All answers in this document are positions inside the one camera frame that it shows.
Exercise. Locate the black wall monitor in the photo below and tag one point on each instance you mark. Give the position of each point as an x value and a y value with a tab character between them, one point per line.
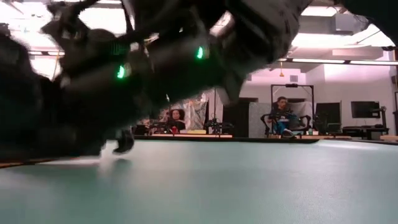
365	109

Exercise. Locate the black cabinet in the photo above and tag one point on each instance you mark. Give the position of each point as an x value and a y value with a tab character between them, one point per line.
236	121

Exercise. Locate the gray wall vent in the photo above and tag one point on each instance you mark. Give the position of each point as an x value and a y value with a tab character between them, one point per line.
293	78

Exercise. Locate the yellow box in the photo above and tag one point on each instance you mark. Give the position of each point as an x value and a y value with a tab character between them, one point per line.
196	132

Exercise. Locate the gray partition panel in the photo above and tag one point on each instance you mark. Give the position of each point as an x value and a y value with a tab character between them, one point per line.
258	121

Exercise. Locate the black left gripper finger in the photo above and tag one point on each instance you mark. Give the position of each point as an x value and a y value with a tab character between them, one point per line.
125	141

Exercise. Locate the black background robot arm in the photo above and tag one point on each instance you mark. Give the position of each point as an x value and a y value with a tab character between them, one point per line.
217	126
158	127

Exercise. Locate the wooden background table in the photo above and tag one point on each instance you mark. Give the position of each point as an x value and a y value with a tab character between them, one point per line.
192	136

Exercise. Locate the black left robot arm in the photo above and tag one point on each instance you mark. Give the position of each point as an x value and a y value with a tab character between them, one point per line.
18	109

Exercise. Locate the person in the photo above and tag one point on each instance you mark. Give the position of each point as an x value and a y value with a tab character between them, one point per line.
281	118
176	119

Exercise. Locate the black standing monitor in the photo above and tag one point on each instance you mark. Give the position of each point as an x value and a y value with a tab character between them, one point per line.
328	113

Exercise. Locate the pale patterned fabric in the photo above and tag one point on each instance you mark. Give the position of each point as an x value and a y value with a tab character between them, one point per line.
196	113

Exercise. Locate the black chair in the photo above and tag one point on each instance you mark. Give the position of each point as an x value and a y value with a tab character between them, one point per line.
304	123

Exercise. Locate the long ceiling light bar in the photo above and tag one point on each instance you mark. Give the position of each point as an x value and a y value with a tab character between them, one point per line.
326	61

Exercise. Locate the dark background desk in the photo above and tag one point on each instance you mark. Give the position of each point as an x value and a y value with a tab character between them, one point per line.
363	130

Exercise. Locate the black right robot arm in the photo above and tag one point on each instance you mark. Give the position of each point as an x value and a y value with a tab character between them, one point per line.
267	28

